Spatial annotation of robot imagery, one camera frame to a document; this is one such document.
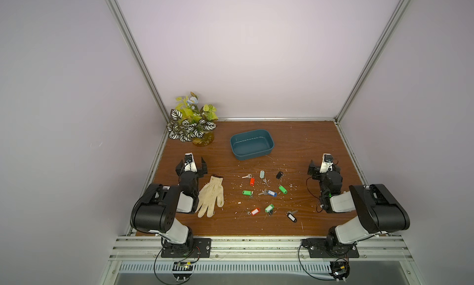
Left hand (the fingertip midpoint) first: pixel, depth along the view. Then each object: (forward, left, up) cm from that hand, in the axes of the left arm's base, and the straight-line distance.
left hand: (194, 157), depth 89 cm
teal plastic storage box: (+17, -29, -10) cm, 35 cm away
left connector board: (-44, -1, -15) cm, 47 cm away
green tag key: (-11, -44, -11) cm, 47 cm away
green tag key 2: (-13, -27, -12) cm, 32 cm away
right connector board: (-43, -63, -12) cm, 77 cm away
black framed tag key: (-23, -46, -10) cm, 53 cm away
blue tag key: (-12, -37, -11) cm, 41 cm away
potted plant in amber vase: (+10, 0, +14) cm, 17 cm away
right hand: (+1, -65, 0) cm, 65 cm away
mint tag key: (-4, -34, -11) cm, 36 cm away
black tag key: (-3, -43, -10) cm, 45 cm away
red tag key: (-6, -29, -10) cm, 31 cm away
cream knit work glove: (-15, -7, -11) cm, 20 cm away
